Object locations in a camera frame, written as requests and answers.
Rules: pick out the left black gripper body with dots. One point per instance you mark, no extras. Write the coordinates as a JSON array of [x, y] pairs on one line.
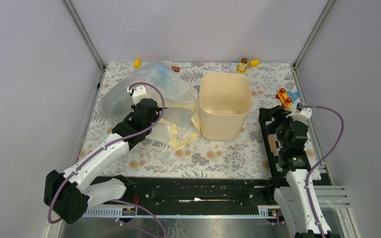
[[153, 121]]

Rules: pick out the yellow block far left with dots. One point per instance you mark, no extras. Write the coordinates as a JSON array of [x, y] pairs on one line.
[[137, 63]]

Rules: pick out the blue triangle toy piece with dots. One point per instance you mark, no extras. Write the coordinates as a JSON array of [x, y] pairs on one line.
[[293, 95]]

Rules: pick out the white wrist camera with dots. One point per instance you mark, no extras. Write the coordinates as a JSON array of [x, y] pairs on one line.
[[301, 113], [138, 93]]

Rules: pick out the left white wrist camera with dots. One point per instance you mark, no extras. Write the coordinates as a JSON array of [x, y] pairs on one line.
[[138, 93]]

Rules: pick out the brown toy block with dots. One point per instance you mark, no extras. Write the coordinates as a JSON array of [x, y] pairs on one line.
[[175, 68]]

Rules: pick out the yellow block far right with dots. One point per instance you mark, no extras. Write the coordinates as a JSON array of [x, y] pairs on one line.
[[254, 63]]

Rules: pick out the clear white trash bag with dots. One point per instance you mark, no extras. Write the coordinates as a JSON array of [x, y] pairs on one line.
[[180, 122]]

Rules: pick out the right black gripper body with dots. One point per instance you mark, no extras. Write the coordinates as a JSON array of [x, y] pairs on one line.
[[281, 122]]

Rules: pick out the yellow red toy car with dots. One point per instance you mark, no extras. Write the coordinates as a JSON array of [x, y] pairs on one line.
[[285, 100]]

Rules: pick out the black white checkerboard plate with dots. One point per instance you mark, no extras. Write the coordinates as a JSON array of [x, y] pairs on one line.
[[280, 164]]

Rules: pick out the beige plastic trash bin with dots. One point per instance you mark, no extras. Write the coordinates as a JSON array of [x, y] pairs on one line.
[[225, 102]]

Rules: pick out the yellow block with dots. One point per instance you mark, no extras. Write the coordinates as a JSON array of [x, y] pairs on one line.
[[254, 63], [137, 63]]

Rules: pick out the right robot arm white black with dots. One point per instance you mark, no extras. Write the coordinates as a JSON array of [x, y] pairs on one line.
[[300, 207]]

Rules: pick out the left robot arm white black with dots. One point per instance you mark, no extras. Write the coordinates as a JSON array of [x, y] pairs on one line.
[[70, 193]]

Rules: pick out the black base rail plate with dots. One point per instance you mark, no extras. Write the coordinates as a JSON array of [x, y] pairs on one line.
[[201, 196]]

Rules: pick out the yellow toy figure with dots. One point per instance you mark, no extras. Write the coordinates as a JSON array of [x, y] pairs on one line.
[[242, 67]]

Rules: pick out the floral patterned table mat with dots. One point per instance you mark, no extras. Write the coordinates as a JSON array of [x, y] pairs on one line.
[[243, 158]]

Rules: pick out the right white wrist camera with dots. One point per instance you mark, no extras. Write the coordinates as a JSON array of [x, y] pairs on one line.
[[301, 113]]

